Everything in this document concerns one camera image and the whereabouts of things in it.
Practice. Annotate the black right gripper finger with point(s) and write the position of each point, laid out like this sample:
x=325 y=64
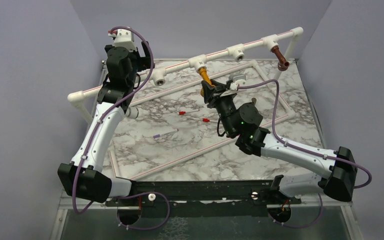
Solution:
x=208 y=92
x=223 y=88

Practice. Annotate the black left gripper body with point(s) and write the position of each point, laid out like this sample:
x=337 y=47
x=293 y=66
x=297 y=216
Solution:
x=141 y=63

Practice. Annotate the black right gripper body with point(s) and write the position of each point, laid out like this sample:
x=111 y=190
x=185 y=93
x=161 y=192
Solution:
x=223 y=105

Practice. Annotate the orange water faucet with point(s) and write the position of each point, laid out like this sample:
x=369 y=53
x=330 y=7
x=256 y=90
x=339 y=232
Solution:
x=204 y=75

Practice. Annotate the white PVC pipe frame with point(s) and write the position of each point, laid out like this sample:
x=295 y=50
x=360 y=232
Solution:
x=196 y=152

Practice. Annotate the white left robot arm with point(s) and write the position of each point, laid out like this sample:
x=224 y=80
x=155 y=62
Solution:
x=82 y=177

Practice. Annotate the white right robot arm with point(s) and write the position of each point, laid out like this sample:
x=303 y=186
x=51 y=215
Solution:
x=333 y=172

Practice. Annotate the brown water faucet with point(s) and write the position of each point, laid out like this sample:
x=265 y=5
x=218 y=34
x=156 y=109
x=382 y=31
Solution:
x=283 y=64

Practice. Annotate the red capped white stick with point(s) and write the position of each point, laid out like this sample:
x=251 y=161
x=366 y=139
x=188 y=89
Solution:
x=187 y=112

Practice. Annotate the purple capped white stick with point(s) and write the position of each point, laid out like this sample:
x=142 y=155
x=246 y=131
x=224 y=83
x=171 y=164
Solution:
x=165 y=134

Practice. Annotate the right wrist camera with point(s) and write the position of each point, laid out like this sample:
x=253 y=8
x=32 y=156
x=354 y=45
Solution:
x=233 y=84

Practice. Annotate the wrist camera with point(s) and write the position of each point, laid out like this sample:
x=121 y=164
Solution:
x=123 y=38
x=233 y=84

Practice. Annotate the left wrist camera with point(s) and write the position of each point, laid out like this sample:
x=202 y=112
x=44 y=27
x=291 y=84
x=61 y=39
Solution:
x=123 y=38

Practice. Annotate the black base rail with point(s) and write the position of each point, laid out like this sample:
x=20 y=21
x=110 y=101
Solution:
x=195 y=199

